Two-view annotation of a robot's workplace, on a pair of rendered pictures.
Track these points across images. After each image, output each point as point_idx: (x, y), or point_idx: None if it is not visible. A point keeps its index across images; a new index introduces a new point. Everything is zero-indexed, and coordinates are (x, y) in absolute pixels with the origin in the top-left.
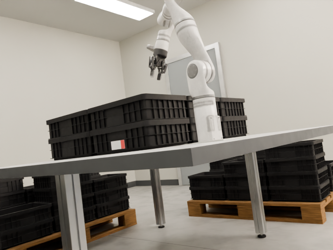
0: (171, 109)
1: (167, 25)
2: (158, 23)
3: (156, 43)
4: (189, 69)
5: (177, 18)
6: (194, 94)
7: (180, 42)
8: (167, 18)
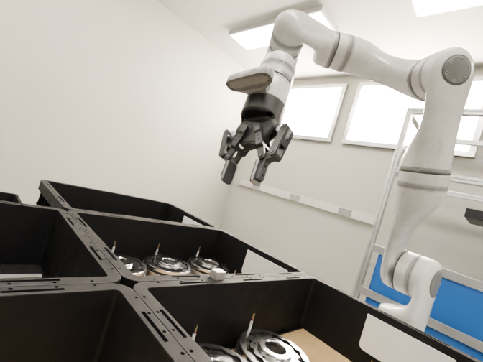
0: (357, 342)
1: (291, 55)
2: (295, 34)
3: (283, 87)
4: (437, 279)
5: (451, 163)
6: (423, 328)
7: (422, 203)
8: (330, 63)
